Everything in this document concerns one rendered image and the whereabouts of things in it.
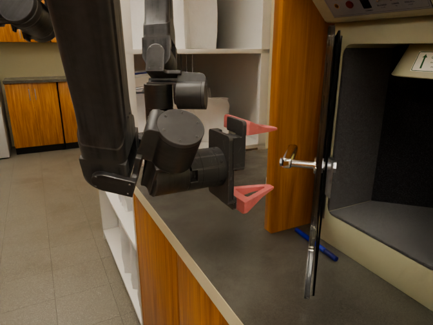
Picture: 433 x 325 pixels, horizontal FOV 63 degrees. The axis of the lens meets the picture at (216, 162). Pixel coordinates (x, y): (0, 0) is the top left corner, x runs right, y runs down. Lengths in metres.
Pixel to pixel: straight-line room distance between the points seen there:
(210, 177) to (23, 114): 4.90
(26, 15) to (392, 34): 0.69
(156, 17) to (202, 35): 1.03
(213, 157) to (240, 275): 0.31
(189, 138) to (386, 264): 0.49
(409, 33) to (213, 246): 0.55
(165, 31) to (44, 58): 5.10
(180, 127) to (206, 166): 0.09
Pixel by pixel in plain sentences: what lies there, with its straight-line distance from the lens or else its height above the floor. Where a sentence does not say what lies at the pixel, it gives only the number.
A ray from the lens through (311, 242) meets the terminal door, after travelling 0.54.
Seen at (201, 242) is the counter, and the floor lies 0.94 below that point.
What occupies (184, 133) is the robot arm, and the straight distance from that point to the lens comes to 0.42.
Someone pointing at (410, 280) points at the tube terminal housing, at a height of 0.97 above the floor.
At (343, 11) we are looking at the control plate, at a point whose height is 1.43.
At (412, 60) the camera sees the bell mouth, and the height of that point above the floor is 1.34.
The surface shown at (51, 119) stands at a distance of 5.34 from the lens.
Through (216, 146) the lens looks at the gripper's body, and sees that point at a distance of 0.52.
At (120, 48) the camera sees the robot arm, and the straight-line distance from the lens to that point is 0.37.
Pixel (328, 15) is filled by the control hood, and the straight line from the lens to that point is 0.76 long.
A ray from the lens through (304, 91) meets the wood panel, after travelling 0.82.
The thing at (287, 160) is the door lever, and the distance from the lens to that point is 0.54.
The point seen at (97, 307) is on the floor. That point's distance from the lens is 2.23.
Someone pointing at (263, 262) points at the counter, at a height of 0.94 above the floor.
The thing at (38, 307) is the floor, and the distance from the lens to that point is 2.34.
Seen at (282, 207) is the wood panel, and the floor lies 1.00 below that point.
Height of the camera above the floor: 1.36
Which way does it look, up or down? 18 degrees down
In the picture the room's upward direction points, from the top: straight up
